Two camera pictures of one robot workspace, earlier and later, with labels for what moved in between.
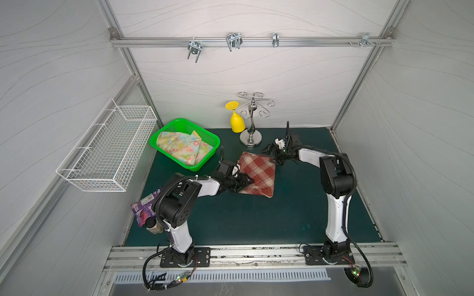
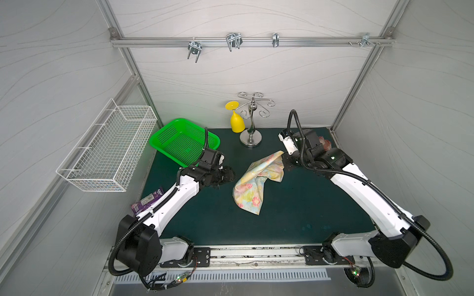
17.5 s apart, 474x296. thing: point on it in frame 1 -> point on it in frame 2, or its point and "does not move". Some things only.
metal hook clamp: [275, 39] does not move
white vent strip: [221, 275] does not move
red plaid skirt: [263, 172] -> [326, 143]
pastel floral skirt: [187, 148] -> [248, 193]
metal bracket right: [365, 38] does not move
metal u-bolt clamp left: [195, 47] does not move
